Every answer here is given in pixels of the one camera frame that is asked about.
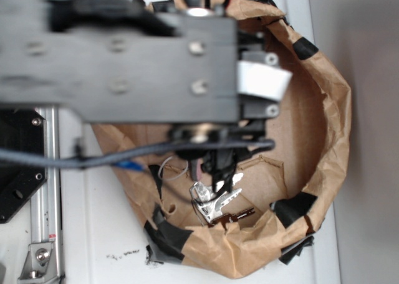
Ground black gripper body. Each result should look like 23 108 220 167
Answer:
170 31 292 192

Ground gray robot arm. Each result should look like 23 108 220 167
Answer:
1 0 292 190

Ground brown paper bag bin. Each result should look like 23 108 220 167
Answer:
90 0 352 280

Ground silver keys bunch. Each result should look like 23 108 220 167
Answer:
190 173 244 223

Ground dark bronze key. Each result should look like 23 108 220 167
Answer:
209 207 255 227

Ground white tray board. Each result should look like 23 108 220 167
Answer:
59 0 341 283

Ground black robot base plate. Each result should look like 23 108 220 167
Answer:
1 110 47 224

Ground aluminium rail frame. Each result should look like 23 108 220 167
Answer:
17 108 65 284

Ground gray cable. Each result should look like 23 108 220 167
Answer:
0 139 276 169

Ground metal corner bracket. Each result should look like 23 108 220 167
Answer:
17 242 57 283

